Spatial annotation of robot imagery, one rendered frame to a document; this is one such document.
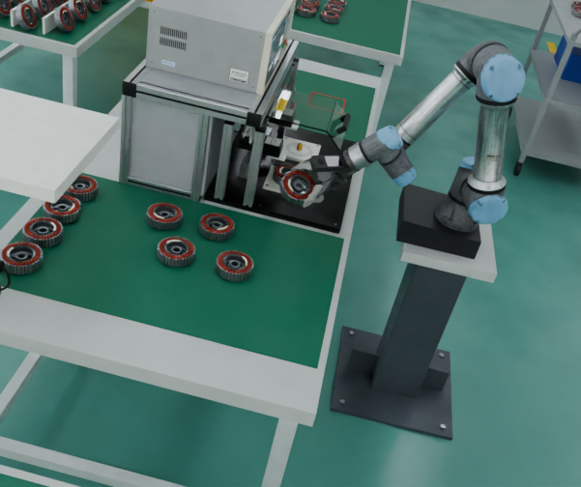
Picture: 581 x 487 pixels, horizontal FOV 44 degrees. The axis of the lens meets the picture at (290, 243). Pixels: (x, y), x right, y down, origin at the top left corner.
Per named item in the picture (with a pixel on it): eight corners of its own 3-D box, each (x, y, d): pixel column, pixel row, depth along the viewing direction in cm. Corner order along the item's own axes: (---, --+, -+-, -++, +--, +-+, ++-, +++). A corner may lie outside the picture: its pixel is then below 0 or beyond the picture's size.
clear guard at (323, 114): (348, 120, 248) (352, 104, 245) (340, 151, 229) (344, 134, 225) (258, 98, 250) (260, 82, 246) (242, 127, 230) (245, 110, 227)
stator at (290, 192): (307, 173, 227) (311, 166, 224) (317, 203, 223) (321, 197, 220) (275, 176, 223) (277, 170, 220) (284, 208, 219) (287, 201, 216)
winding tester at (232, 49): (287, 48, 261) (297, -7, 249) (262, 96, 226) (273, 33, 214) (185, 24, 263) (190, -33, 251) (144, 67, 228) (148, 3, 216)
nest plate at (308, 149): (320, 148, 278) (321, 145, 277) (314, 165, 266) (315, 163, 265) (283, 138, 279) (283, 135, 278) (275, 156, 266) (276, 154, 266)
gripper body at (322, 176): (332, 191, 223) (364, 174, 217) (318, 185, 215) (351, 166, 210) (325, 171, 225) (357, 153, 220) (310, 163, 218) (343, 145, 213)
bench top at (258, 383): (379, 87, 354) (382, 77, 351) (311, 427, 177) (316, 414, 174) (185, 40, 359) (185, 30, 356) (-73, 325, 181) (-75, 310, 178)
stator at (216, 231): (191, 226, 225) (192, 216, 223) (219, 217, 232) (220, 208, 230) (212, 245, 219) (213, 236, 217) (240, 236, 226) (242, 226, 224)
